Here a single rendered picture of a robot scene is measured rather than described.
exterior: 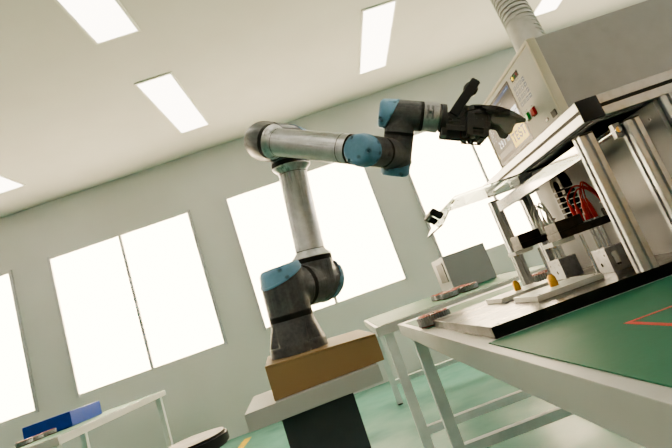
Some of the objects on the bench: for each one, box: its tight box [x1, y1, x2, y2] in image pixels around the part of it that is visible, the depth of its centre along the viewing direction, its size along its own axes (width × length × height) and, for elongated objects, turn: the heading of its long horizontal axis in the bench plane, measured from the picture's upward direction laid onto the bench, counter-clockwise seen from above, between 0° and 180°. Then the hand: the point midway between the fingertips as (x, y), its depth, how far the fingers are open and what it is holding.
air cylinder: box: [548, 254, 584, 280], centre depth 136 cm, size 5×8×6 cm
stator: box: [416, 307, 451, 329], centre depth 161 cm, size 11×11×4 cm
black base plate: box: [433, 252, 672, 339], centre depth 123 cm, size 47×64×2 cm
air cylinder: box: [591, 242, 632, 274], centre depth 112 cm, size 5×8×6 cm
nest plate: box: [513, 273, 604, 303], centre depth 111 cm, size 15×15×1 cm
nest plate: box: [486, 281, 549, 304], centre depth 135 cm, size 15×15×1 cm
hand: (520, 117), depth 124 cm, fingers closed
